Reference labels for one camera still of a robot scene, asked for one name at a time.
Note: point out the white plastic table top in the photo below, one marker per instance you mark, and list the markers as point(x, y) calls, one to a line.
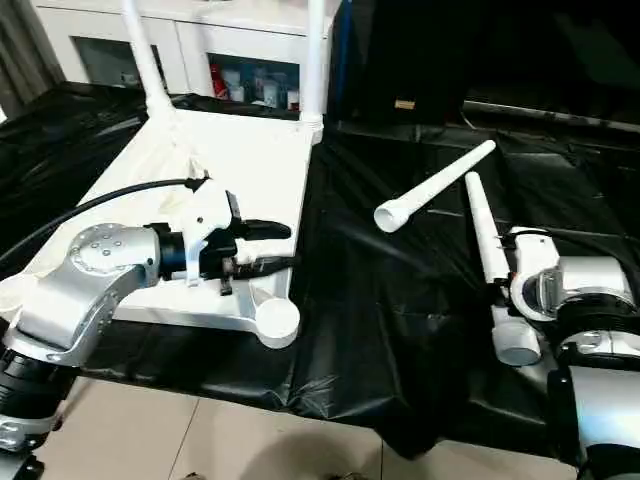
point(230, 160)

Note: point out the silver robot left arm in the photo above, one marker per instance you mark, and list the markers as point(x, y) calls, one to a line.
point(80, 280)

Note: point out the white glass-door cabinet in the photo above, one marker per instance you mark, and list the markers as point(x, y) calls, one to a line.
point(180, 40)

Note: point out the black work mat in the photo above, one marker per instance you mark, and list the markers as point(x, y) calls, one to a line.
point(400, 300)

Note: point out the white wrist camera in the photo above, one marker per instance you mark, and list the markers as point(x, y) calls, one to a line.
point(210, 215)
point(530, 265)

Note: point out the black backdrop cloth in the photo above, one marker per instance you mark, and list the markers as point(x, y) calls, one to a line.
point(520, 45)

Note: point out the grey curtain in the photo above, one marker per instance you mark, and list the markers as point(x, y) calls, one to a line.
point(20, 55)

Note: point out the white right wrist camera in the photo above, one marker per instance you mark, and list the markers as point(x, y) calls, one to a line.
point(530, 265)

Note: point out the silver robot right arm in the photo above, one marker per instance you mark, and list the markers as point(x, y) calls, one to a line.
point(590, 300)

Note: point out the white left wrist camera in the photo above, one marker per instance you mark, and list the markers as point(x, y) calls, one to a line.
point(210, 215)

